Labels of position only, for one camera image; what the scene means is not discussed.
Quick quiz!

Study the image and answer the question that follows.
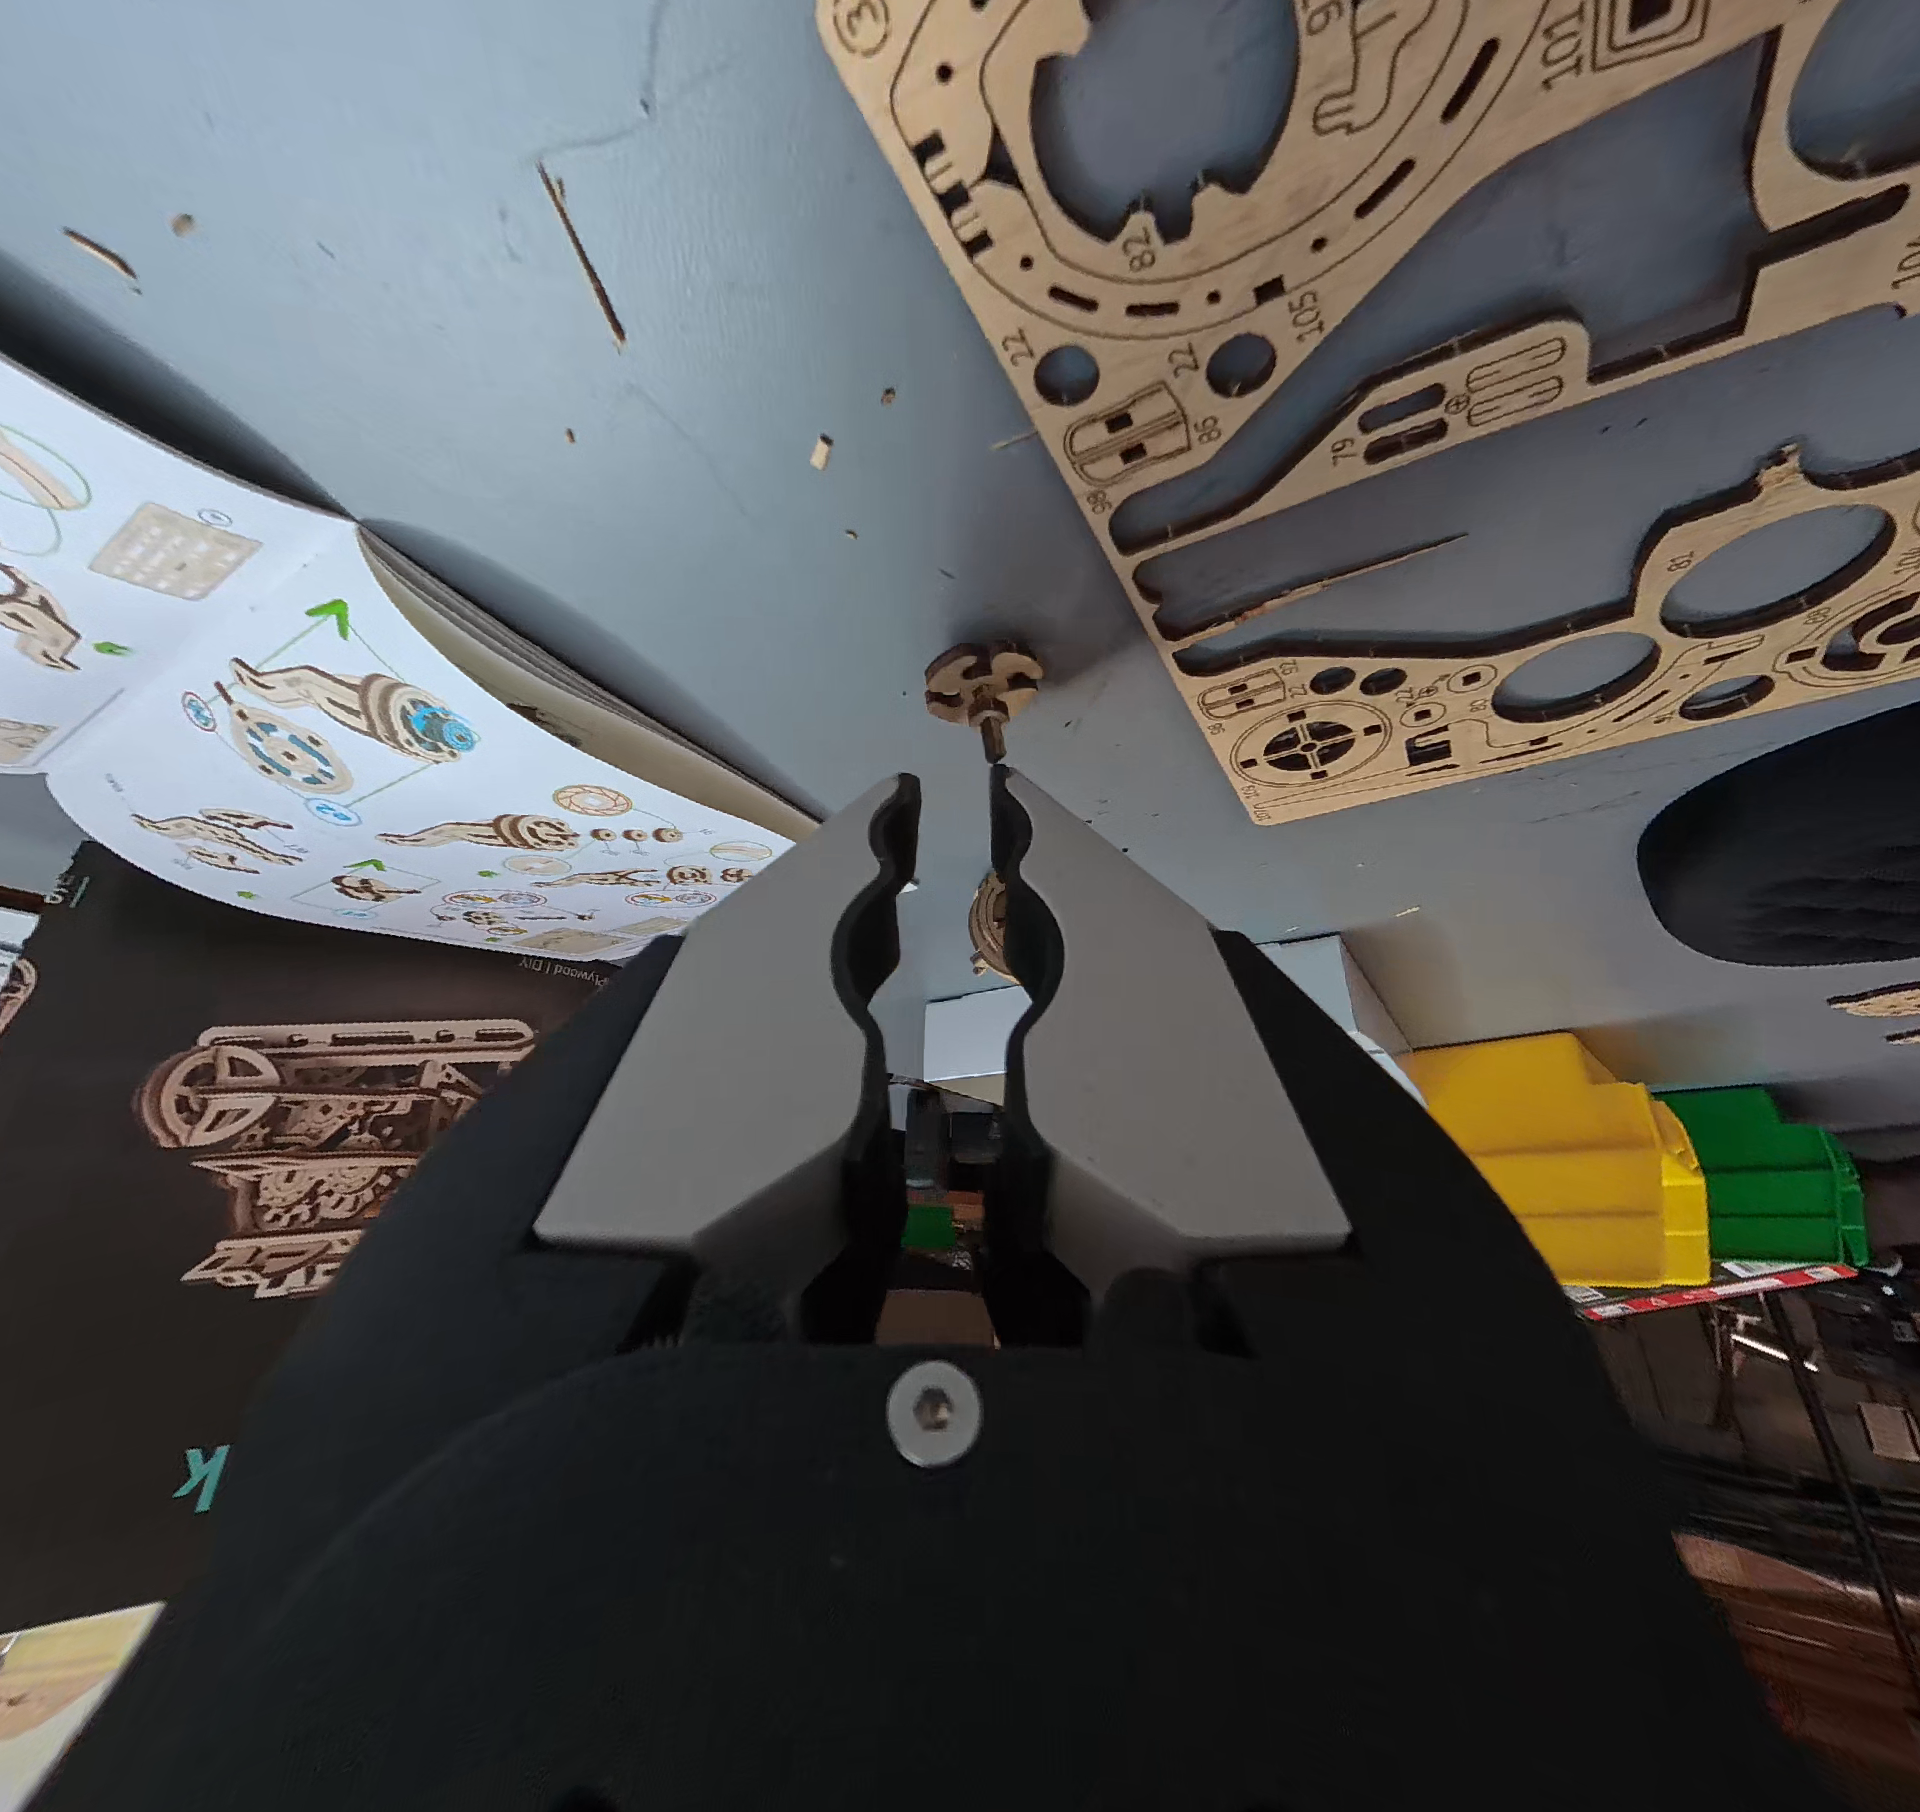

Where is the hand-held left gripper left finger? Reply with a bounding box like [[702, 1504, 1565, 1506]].
[[535, 774, 921, 1344]]

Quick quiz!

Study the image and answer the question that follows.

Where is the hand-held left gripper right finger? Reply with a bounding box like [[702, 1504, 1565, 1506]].
[[982, 767, 1348, 1344]]

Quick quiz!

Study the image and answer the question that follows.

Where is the clover-shaped wooden part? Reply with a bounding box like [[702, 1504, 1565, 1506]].
[[922, 643, 1040, 766]]

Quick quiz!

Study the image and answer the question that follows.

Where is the black model kit box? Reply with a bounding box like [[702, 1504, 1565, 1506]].
[[0, 835, 676, 1648]]

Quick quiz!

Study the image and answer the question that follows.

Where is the wooden parts sheet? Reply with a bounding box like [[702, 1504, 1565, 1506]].
[[815, 0, 1920, 826]]

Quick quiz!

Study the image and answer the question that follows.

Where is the yellow plastic bin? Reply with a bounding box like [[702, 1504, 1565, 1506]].
[[1393, 1031, 1712, 1288]]

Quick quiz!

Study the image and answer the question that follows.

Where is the red-edged dark product box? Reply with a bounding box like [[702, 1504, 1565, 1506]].
[[1558, 1257, 1861, 1318]]

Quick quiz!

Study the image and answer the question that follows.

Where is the green plastic bin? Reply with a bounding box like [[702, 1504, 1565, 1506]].
[[1657, 1083, 1872, 1266]]

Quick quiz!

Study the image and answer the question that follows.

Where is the white instruction booklet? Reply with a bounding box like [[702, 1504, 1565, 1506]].
[[0, 349, 825, 967]]

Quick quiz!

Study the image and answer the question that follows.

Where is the thin wooden splinter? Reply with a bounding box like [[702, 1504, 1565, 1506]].
[[537, 162, 629, 347]]

